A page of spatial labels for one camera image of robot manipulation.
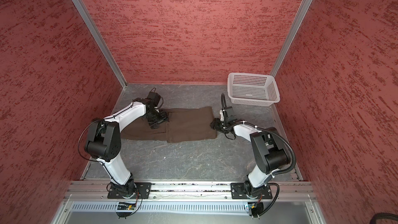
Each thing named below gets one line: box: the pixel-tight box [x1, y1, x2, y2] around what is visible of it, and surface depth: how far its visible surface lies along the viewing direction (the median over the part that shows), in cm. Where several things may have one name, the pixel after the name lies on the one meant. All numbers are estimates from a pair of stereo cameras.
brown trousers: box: [120, 106, 218, 144], surface depth 96 cm
